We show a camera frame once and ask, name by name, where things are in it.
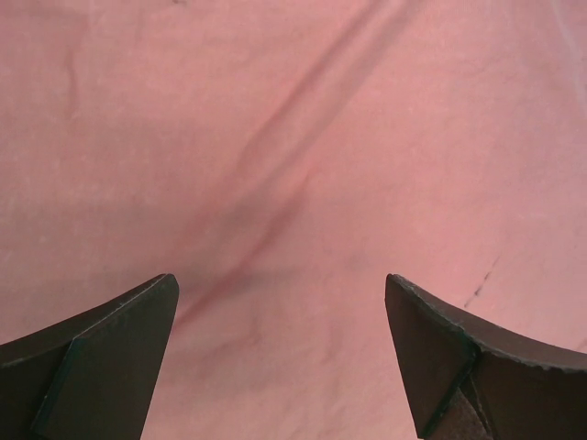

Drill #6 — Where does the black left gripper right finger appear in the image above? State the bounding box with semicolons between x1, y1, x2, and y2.
385;274;586;439

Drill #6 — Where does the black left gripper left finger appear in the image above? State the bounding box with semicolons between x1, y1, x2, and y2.
1;274;179;440

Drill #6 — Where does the dusty red t-shirt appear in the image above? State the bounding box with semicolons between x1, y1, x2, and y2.
1;1;586;439

